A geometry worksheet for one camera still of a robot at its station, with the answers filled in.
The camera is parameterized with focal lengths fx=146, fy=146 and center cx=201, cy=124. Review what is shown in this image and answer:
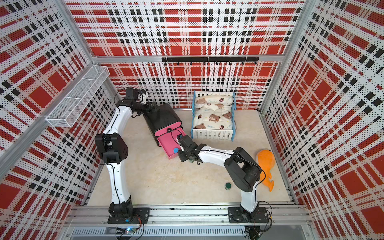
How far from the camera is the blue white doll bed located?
1.01 meters

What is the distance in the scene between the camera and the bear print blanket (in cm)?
104

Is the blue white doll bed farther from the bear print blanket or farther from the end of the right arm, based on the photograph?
the end of the right arm
